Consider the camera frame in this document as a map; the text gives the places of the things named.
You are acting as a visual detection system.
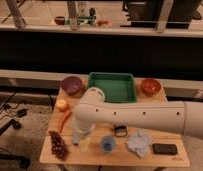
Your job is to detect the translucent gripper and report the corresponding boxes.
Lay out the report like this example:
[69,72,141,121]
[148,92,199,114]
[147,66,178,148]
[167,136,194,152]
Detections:
[72,129,91,152]

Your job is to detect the dark grape bunch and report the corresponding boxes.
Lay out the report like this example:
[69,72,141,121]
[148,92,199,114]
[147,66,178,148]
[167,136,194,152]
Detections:
[49,131,69,160]

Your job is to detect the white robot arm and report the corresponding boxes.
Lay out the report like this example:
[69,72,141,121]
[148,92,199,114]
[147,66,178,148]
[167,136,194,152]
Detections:
[73,87,203,139]

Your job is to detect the purple bowl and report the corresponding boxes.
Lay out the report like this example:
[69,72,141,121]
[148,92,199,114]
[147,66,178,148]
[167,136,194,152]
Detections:
[60,76,83,95]

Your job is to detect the red bowl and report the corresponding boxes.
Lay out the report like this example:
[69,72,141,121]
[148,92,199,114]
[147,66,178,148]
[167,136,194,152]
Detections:
[141,78,161,96]

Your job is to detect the blue cup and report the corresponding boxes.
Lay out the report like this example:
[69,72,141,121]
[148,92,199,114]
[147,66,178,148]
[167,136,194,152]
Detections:
[100,136,116,153]

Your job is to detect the wooden folding table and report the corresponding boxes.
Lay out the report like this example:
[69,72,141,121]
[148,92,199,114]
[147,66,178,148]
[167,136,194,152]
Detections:
[39,77,191,168]

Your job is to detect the orange carrot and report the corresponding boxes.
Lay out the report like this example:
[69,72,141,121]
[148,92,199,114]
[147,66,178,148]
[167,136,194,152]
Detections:
[58,110,71,133]

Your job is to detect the black binder clip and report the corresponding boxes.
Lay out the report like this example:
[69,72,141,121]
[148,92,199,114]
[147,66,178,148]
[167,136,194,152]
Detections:
[114,125,127,137]

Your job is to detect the yellow apple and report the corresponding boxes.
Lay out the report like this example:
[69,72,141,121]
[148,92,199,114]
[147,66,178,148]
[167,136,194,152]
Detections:
[56,99,68,112]

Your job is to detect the light blue cloth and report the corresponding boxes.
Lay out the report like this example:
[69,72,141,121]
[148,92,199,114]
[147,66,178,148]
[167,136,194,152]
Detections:
[125,130,154,158]

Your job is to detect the green plastic tray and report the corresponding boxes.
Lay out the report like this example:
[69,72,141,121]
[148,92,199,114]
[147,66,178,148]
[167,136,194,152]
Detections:
[88,72,136,103]

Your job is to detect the black cables on floor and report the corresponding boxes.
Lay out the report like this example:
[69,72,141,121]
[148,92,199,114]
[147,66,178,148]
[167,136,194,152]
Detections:
[0,91,32,169]

